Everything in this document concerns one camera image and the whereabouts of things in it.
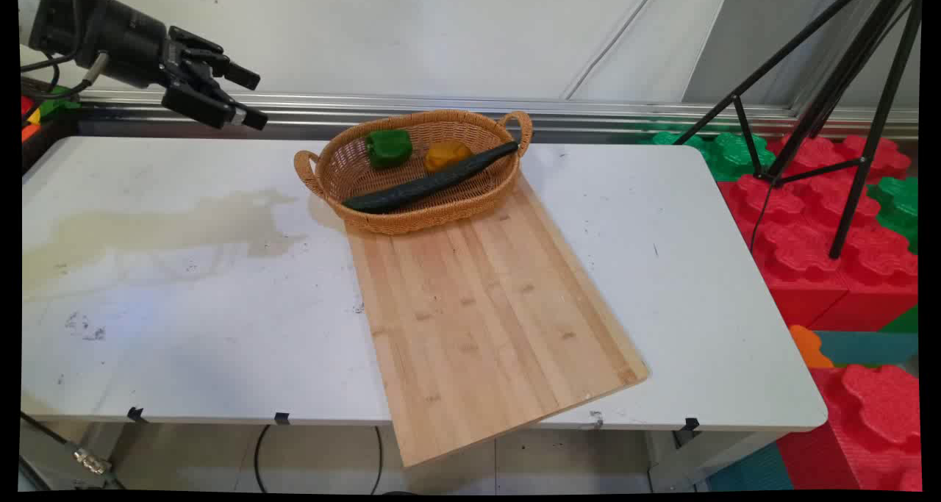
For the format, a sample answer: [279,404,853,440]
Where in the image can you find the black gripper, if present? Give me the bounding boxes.
[29,0,269,131]

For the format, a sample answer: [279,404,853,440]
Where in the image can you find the dark green cucumber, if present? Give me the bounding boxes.
[342,141,520,215]

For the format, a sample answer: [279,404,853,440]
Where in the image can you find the small coloured foam blocks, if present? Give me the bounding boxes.
[21,85,82,144]

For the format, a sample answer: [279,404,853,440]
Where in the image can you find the green bell pepper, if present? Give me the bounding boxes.
[365,129,413,170]

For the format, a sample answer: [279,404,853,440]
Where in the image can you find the orange bell pepper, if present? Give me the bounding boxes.
[423,140,473,175]

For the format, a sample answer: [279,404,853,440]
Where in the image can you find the woven wicker basket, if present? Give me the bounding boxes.
[294,109,534,236]

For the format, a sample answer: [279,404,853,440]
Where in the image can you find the bamboo cutting board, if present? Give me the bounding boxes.
[344,175,649,467]

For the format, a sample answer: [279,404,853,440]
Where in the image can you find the green foam block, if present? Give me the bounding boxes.
[640,129,778,182]
[866,176,920,254]

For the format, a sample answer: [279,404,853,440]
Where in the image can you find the large red foam block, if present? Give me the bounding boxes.
[717,135,920,331]

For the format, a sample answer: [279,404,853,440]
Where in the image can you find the black tripod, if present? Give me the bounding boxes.
[673,0,923,260]

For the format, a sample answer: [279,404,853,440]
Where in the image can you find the orange foam piece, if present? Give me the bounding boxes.
[789,324,836,370]

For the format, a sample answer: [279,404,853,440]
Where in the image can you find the teal foam floor mat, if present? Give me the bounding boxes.
[706,443,796,492]

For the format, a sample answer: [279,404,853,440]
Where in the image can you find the black cable under table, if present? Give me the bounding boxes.
[253,425,271,494]
[370,426,385,495]

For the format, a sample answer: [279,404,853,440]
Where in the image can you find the aluminium wall rail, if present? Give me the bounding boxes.
[77,90,920,140]

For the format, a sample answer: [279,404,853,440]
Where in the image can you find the cable with metal connector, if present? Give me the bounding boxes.
[20,412,126,490]

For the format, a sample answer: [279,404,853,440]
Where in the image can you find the thin black tripod cable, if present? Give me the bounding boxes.
[748,182,774,254]

